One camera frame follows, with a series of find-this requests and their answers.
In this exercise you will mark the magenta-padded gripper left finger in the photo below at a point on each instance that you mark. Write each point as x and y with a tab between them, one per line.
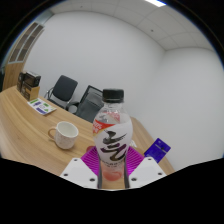
80	171

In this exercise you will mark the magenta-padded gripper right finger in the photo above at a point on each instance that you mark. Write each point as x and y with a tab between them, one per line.
146	171

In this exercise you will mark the clear pink drink bottle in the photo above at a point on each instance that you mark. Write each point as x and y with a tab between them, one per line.
112	140

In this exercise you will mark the purple standing sign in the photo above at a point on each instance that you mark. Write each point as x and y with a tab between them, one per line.
157	150

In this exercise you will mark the flat round red coaster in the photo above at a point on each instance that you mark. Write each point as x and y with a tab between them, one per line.
90	148

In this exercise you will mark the white speckled mug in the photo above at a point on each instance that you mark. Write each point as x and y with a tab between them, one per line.
65	135

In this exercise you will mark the grey mesh office chair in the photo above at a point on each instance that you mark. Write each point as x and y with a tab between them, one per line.
88	106

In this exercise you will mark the white green printed leaflet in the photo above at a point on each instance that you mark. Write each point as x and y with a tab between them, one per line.
41	106

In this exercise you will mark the black office chair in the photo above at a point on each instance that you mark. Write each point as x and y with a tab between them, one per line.
63	87

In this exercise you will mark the tan cardboard box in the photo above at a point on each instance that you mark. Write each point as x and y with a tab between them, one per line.
30	92

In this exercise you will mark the dark brown box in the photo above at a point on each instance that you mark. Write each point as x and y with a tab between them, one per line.
20	81

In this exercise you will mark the ceiling light panel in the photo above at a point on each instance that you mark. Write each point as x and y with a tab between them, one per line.
155	2

